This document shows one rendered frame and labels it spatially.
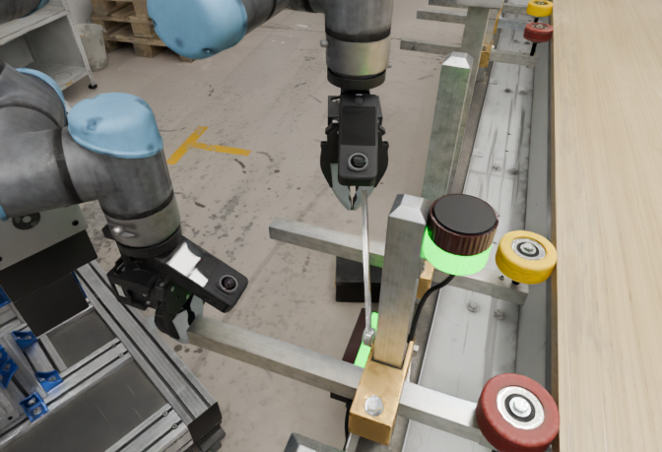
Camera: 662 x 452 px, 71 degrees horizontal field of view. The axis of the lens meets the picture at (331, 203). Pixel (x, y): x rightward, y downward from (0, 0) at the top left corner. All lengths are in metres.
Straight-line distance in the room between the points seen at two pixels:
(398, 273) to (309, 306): 1.30
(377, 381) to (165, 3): 0.45
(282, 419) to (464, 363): 0.76
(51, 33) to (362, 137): 3.18
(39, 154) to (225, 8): 0.21
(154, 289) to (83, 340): 1.00
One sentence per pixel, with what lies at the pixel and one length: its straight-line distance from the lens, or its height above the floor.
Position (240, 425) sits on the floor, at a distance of 1.55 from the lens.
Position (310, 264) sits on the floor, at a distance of 1.90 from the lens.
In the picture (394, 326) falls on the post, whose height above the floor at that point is 0.95.
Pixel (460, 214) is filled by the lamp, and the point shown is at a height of 1.11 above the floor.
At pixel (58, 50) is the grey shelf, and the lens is 3.64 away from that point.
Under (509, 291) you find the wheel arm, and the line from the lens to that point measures 0.77.
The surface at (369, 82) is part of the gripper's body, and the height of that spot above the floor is 1.15.
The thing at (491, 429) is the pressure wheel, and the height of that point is 0.90.
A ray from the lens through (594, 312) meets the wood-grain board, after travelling 0.69.
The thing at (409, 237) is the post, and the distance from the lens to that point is 0.44.
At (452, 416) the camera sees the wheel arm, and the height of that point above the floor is 0.86.
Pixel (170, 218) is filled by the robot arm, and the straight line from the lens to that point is 0.53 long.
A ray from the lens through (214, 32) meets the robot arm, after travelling 0.43.
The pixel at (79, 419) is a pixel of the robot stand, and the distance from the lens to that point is 1.45.
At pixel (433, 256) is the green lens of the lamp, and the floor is 1.08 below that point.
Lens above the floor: 1.38
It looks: 39 degrees down
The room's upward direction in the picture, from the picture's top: straight up
